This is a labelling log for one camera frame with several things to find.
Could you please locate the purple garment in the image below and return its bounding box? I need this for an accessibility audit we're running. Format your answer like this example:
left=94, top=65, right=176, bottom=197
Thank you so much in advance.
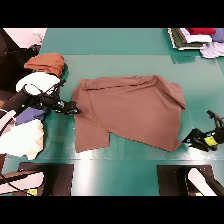
left=14, top=106, right=48, bottom=127

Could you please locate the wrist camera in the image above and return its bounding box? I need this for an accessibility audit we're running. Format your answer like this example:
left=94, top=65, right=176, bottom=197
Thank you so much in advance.
left=205, top=109, right=224, bottom=129
left=48, top=78, right=68, bottom=100

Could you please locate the lavender garment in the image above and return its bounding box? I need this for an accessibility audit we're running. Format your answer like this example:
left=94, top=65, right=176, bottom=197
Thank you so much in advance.
left=210, top=28, right=224, bottom=44

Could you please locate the orange garment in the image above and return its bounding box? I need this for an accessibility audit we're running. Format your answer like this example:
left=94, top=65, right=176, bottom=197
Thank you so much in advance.
left=23, top=51, right=66, bottom=78

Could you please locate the red garment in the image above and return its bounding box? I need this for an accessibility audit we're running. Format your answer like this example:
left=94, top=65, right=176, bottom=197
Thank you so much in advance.
left=185, top=28, right=217, bottom=36

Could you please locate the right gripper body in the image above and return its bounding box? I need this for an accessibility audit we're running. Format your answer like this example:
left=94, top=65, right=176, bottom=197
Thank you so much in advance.
left=181, top=127, right=210, bottom=153

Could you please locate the cream garment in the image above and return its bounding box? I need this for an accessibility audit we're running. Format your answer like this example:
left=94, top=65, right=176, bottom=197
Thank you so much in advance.
left=0, top=118, right=46, bottom=161

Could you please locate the dark green garment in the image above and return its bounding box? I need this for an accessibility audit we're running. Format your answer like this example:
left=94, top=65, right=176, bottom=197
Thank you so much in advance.
left=170, top=28, right=205, bottom=50

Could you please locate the black cable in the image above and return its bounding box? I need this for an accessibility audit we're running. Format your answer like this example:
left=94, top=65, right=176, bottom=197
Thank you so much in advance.
left=21, top=81, right=63, bottom=102

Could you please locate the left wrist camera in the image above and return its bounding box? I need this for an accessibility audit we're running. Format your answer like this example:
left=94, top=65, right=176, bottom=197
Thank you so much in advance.
left=48, top=78, right=68, bottom=100

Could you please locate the brown T-shirt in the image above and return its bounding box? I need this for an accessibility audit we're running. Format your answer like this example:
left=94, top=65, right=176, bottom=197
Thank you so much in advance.
left=71, top=74, right=187, bottom=154

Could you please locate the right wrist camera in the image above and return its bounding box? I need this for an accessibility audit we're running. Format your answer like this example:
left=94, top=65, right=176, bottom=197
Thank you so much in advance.
left=205, top=109, right=224, bottom=129

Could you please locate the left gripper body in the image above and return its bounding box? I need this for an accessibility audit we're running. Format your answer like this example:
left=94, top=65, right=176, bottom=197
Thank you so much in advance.
left=49, top=97, right=81, bottom=116

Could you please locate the pale grey garment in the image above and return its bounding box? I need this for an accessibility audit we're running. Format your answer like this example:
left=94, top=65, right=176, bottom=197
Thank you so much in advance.
left=199, top=41, right=224, bottom=60

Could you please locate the white garment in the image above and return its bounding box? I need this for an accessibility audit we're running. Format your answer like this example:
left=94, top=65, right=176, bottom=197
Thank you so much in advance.
left=15, top=71, right=62, bottom=97
left=179, top=28, right=214, bottom=45

